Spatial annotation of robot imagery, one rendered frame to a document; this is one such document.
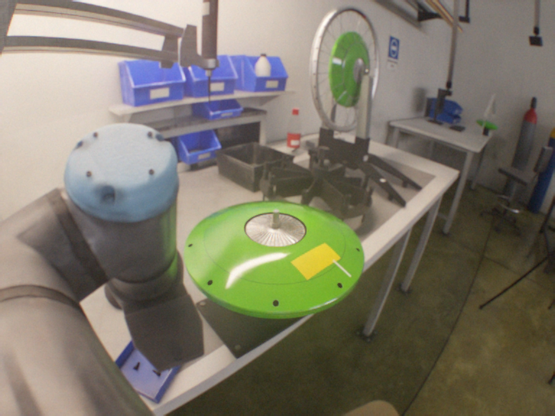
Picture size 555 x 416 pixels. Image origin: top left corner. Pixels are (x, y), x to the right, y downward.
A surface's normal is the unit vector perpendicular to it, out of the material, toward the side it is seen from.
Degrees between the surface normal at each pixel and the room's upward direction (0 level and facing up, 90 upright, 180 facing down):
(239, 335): 0
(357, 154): 90
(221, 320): 0
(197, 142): 90
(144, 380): 0
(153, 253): 117
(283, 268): 14
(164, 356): 27
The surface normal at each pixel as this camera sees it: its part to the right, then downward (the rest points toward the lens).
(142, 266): 0.43, 0.80
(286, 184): 0.48, 0.46
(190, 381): 0.04, -0.87
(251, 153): 0.70, 0.33
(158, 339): 0.30, -0.58
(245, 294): -0.07, -0.61
